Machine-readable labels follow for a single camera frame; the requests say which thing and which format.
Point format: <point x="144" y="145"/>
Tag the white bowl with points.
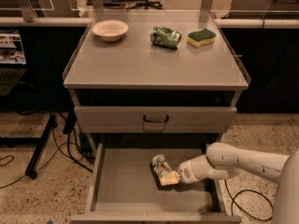
<point x="111" y="30"/>

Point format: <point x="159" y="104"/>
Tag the white crushed 7up can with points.
<point x="160" y="165"/>

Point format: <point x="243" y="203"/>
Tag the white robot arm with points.
<point x="222" y="161"/>

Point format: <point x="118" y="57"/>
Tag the open grey middle drawer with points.
<point x="124" y="190"/>

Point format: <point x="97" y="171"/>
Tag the grey drawer cabinet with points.
<point x="134" y="72"/>

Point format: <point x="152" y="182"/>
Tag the yellow green sponge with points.
<point x="201" y="38"/>

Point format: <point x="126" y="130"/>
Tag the closed grey top drawer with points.
<point x="129" y="119"/>

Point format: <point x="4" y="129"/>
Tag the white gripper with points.
<point x="191" y="170"/>

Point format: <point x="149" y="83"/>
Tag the black keyboard at left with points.
<point x="9" y="77"/>

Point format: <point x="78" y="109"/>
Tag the monitor screen at left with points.
<point x="11" y="48"/>

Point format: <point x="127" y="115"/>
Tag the black drawer handle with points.
<point x="163" y="120"/>

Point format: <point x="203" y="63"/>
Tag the black stand leg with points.
<point x="38" y="142"/>

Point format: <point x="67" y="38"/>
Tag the green crushed can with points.
<point x="165" y="37"/>

